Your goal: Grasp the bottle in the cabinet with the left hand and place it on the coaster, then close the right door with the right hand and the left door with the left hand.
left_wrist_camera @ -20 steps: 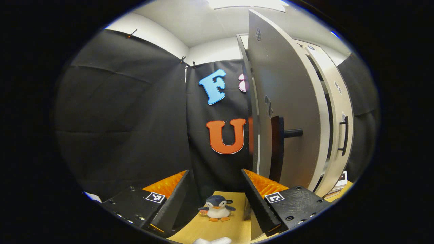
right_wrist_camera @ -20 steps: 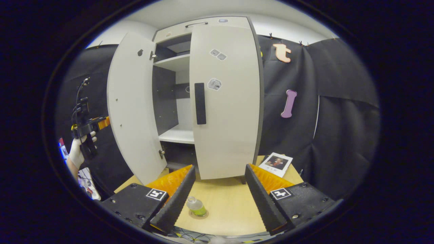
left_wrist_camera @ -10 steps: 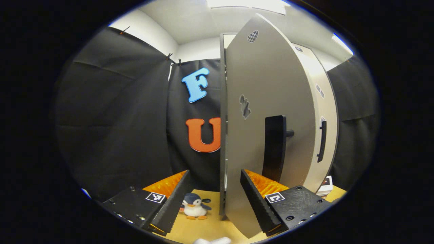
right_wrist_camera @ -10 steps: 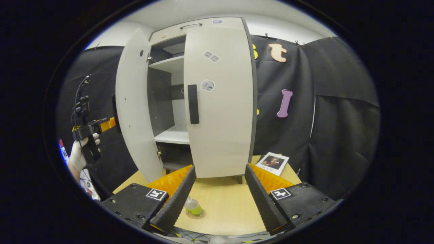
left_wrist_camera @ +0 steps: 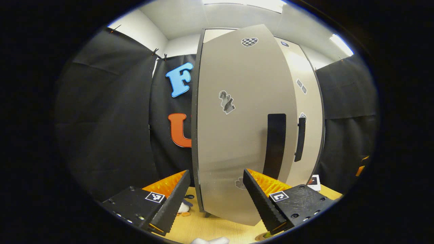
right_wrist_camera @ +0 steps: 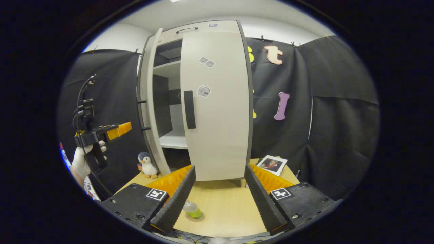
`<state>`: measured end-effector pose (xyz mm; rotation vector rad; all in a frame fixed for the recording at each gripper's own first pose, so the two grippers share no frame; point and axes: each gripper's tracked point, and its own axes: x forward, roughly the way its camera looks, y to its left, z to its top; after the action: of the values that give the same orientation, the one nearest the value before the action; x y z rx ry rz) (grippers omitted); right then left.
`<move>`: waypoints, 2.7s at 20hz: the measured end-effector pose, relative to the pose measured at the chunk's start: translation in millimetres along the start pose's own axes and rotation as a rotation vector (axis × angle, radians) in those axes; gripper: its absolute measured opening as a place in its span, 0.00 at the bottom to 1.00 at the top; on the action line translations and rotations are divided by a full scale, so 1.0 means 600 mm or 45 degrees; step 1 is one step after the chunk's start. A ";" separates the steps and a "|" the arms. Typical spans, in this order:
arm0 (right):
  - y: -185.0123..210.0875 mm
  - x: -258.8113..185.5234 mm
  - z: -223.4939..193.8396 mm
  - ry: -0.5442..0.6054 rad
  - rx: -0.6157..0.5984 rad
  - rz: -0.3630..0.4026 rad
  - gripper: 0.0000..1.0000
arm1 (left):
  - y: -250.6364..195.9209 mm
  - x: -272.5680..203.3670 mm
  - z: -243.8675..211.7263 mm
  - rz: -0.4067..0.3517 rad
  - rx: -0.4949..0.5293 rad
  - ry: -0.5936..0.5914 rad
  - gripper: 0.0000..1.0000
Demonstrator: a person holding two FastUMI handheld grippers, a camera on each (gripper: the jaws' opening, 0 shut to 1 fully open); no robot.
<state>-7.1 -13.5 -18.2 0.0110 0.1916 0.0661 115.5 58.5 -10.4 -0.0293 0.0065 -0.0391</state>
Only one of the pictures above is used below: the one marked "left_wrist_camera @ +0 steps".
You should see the small plush toy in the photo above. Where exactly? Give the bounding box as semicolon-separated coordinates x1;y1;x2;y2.
176;194;195;217

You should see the black backdrop cloth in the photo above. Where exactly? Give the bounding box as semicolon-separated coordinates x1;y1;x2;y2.
54;27;378;204

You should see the white and grey cabinet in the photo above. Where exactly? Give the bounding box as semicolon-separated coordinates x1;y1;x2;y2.
191;28;325;214

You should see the black door handle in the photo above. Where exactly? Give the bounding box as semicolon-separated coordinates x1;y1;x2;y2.
294;118;307;162

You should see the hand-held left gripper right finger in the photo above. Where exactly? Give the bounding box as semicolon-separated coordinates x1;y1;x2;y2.
243;168;336;235

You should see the ceiling light panel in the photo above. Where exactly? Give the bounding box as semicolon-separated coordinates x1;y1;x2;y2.
203;0;287;14
330;33;354;57

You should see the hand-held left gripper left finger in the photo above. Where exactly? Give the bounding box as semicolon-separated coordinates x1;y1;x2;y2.
102;169;191;237

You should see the white cabinet door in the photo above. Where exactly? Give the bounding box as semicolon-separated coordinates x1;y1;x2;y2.
197;24;299;226
283;51;325;187

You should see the white picture card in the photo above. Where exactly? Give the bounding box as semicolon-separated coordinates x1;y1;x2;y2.
307;175;321;192

